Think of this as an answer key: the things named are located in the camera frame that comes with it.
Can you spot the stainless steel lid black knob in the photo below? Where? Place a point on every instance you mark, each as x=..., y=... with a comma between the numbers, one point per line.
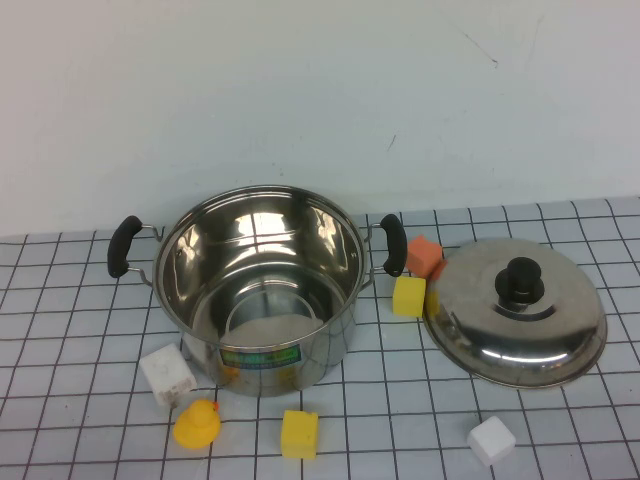
x=500, y=350

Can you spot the white black grid tablecloth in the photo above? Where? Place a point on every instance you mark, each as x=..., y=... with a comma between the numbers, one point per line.
x=550, y=430

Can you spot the yellow rubber duck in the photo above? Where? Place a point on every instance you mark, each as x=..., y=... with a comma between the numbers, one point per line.
x=196, y=427

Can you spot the notched yellow foam cube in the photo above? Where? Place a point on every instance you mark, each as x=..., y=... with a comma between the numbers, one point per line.
x=299, y=435

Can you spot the orange foam cube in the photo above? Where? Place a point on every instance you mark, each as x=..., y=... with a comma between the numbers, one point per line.
x=422, y=255

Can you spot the small white foam cube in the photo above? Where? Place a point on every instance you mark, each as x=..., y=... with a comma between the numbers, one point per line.
x=491, y=441

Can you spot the large dirty white foam cube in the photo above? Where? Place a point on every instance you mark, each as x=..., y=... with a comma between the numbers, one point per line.
x=165, y=372

